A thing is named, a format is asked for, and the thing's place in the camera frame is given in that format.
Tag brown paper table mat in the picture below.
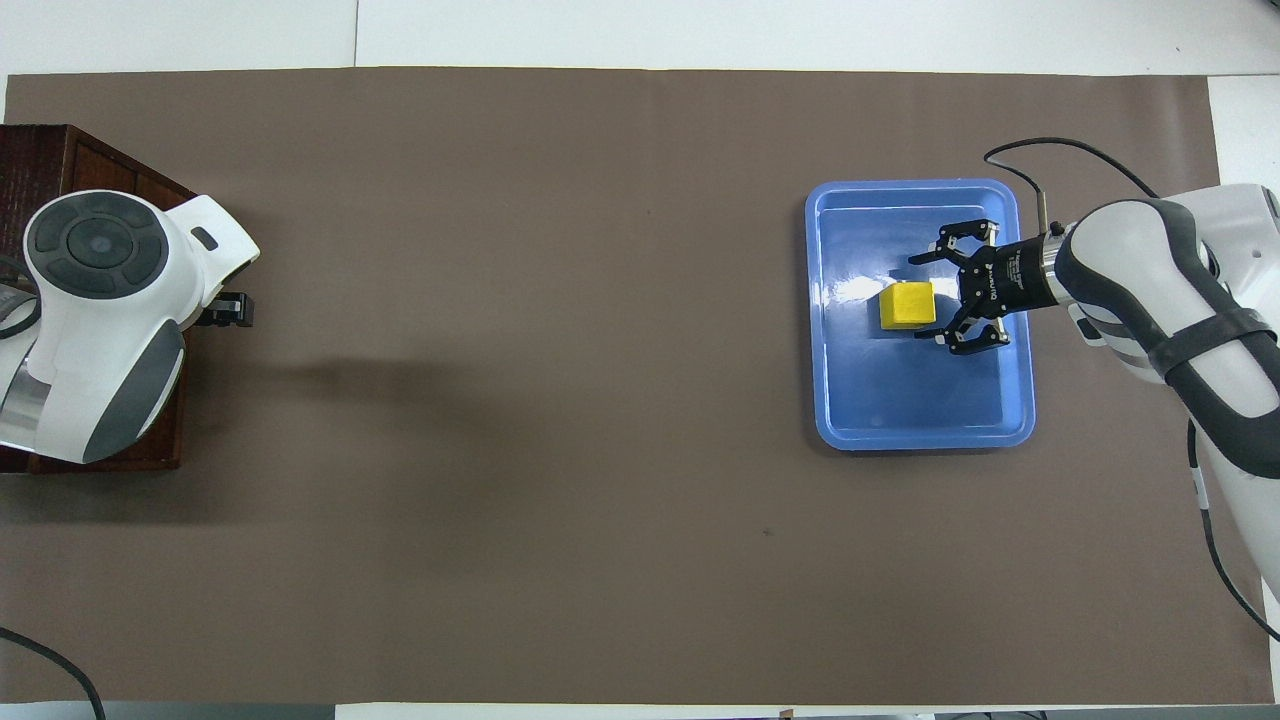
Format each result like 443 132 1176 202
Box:
0 66 1276 706

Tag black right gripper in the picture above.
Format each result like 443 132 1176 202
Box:
908 219 1056 358

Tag dark wooden drawer cabinet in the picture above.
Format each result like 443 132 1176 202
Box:
0 124 201 473

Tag yellow cube block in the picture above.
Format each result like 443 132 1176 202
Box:
879 281 937 333

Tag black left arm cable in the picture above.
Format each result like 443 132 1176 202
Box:
0 627 108 720

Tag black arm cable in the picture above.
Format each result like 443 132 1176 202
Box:
983 137 1280 643
0 627 108 720

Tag wooden drawer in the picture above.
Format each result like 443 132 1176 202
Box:
72 140 138 196

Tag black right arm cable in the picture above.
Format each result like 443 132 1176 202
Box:
983 137 1280 643

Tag blue plastic tray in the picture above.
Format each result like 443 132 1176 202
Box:
804 178 1038 453

